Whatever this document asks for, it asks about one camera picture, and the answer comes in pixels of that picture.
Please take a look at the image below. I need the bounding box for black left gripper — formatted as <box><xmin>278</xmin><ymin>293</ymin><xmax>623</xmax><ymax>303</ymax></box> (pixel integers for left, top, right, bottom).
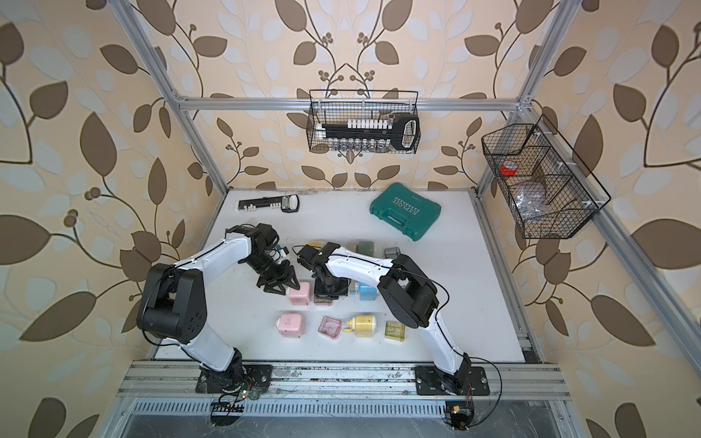
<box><xmin>244</xmin><ymin>253</ymin><xmax>302</xmax><ymax>292</ymax></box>

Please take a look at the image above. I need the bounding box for pink pencil sharpener row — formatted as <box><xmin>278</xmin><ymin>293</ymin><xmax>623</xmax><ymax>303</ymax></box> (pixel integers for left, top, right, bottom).
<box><xmin>286</xmin><ymin>281</ymin><xmax>313</xmax><ymax>307</ymax></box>
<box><xmin>275</xmin><ymin>313</ymin><xmax>305</xmax><ymax>339</ymax></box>

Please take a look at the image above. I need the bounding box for brown clear sharpener tray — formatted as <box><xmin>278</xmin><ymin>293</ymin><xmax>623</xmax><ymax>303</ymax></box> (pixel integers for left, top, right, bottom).
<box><xmin>313</xmin><ymin>297</ymin><xmax>334</xmax><ymax>307</ymax></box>

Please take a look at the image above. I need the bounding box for pink pencil sharpener front row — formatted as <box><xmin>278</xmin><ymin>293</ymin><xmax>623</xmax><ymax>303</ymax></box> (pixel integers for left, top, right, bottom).
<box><xmin>275</xmin><ymin>313</ymin><xmax>305</xmax><ymax>339</ymax></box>

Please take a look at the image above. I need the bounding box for pink clear sharpener tray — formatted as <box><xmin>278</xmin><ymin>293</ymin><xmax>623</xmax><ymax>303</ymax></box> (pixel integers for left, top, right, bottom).
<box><xmin>318</xmin><ymin>316</ymin><xmax>343</xmax><ymax>339</ymax></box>

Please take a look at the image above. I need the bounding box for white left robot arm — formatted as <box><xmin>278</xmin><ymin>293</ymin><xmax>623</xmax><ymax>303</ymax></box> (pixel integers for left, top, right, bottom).
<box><xmin>136</xmin><ymin>224</ymin><xmax>300</xmax><ymax>374</ymax></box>

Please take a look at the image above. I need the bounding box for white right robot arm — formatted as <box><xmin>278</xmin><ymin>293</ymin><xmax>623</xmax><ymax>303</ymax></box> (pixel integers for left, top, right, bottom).
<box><xmin>297</xmin><ymin>242</ymin><xmax>472</xmax><ymax>381</ymax></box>

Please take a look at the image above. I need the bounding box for green pencil sharpener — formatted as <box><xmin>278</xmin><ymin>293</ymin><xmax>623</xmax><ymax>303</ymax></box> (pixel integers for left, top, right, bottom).
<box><xmin>356</xmin><ymin>240</ymin><xmax>375</xmax><ymax>257</ymax></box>

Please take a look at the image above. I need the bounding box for blue pencil sharpener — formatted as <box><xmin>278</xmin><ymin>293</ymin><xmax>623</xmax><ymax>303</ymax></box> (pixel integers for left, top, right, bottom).
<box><xmin>350</xmin><ymin>281</ymin><xmax>378</xmax><ymax>301</ymax></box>

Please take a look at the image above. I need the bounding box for clear grey sharpener tray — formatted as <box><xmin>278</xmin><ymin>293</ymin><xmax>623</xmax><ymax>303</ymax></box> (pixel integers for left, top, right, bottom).
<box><xmin>383</xmin><ymin>246</ymin><xmax>402</xmax><ymax>260</ymax></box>

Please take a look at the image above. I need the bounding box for yellow pencil sharpener front row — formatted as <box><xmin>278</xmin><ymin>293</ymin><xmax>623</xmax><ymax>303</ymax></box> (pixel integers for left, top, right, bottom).
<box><xmin>343</xmin><ymin>315</ymin><xmax>377</xmax><ymax>339</ymax></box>

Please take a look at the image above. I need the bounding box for yellow clear tray front row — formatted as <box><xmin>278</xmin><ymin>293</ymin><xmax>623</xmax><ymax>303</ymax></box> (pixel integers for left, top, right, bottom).
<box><xmin>384</xmin><ymin>321</ymin><xmax>406</xmax><ymax>343</ymax></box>

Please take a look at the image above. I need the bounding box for green plastic tool case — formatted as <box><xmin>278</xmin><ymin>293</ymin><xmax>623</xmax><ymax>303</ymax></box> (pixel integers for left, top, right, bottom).
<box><xmin>370</xmin><ymin>182</ymin><xmax>442</xmax><ymax>242</ymax></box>

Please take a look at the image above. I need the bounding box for red tape roll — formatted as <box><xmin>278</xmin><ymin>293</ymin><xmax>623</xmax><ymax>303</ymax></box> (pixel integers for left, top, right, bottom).
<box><xmin>499</xmin><ymin>160</ymin><xmax>520</xmax><ymax>177</ymax></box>

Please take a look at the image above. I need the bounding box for right circuit board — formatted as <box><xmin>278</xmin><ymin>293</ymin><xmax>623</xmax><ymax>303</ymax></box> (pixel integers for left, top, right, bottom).
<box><xmin>445</xmin><ymin>401</ymin><xmax>475</xmax><ymax>431</ymax></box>

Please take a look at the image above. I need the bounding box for clear plastic bag in basket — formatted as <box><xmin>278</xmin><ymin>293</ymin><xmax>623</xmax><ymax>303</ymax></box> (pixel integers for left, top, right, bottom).
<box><xmin>512</xmin><ymin>181</ymin><xmax>551</xmax><ymax>220</ymax></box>

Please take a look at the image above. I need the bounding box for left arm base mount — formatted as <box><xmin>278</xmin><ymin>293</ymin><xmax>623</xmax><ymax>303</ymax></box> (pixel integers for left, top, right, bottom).
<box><xmin>195</xmin><ymin>362</ymin><xmax>273</xmax><ymax>395</ymax></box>

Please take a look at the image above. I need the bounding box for black wire basket back wall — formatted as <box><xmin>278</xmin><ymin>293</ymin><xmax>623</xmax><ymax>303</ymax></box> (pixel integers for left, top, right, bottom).
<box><xmin>306</xmin><ymin>88</ymin><xmax>421</xmax><ymax>154</ymax></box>

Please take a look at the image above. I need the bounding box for black wire basket wall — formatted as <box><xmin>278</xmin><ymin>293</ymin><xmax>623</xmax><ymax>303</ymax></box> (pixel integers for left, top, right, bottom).
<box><xmin>306</xmin><ymin>88</ymin><xmax>421</xmax><ymax>154</ymax></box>
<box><xmin>481</xmin><ymin>115</ymin><xmax>612</xmax><ymax>239</ymax></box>

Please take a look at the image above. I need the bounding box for black socket rail in basket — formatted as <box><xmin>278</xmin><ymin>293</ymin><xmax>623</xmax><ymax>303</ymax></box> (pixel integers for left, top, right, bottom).
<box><xmin>308</xmin><ymin>113</ymin><xmax>421</xmax><ymax>153</ymax></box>

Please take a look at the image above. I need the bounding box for aluminium front rail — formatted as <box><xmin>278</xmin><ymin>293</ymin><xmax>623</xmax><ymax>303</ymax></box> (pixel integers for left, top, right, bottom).
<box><xmin>118</xmin><ymin>361</ymin><xmax>571</xmax><ymax>402</ymax></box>

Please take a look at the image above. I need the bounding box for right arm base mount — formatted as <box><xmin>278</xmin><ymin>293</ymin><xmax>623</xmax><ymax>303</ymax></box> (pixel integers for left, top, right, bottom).
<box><xmin>414</xmin><ymin>365</ymin><xmax>491</xmax><ymax>396</ymax></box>

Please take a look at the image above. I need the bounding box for black wire basket right wall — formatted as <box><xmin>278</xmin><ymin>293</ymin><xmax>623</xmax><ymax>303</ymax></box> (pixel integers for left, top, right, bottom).
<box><xmin>481</xmin><ymin>115</ymin><xmax>612</xmax><ymax>239</ymax></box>

